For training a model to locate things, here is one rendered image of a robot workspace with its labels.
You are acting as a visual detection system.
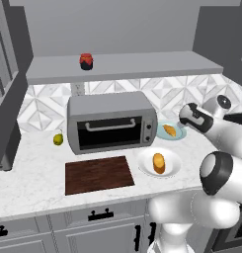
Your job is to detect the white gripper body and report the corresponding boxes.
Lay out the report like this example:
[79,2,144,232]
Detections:
[178,102,202,128]

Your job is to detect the golden croissant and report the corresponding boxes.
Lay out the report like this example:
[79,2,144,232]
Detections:
[162,124,177,138]

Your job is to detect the grey cabinet shelf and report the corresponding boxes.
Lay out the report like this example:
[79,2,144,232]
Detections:
[25,50,224,86]

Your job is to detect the grey open cabinet door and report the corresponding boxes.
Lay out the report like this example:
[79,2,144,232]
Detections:
[0,0,35,172]
[192,0,242,89]

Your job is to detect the dark wooden cutting board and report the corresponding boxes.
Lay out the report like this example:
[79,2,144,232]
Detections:
[64,155,136,197]

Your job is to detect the red-lidded jam jar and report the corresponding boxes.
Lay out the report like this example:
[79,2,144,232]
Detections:
[79,52,95,71]

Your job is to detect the pale teal plate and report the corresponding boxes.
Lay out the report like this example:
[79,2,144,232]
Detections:
[155,120,188,142]

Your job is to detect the white plate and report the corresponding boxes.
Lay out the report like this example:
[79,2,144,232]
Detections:
[136,146,183,178]

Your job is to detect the orange bread roll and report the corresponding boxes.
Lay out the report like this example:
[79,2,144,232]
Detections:
[152,152,167,175]

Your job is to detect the grey toaster oven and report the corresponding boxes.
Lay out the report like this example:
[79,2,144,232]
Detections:
[66,91,159,156]

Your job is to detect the grey cupboard door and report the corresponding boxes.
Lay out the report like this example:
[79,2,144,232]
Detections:
[143,219,166,253]
[52,215,146,253]
[0,236,55,253]

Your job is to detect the black oven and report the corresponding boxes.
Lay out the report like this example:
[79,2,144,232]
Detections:
[204,201,242,253]

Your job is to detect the green pear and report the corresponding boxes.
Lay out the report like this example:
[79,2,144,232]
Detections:
[52,128,64,147]

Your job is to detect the grey drawer front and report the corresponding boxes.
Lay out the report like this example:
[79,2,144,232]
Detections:
[47,199,149,230]
[0,214,50,246]

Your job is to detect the toaster oven door handle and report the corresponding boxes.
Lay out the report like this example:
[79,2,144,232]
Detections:
[84,119,136,132]

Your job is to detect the white wall socket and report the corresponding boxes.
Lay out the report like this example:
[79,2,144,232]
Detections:
[70,81,86,98]

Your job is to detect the black cupboard door handle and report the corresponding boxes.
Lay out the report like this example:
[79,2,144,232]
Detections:
[148,221,157,247]
[133,224,142,252]

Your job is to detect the black drawer handle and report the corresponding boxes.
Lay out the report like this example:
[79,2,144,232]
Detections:
[0,224,9,239]
[87,208,115,222]

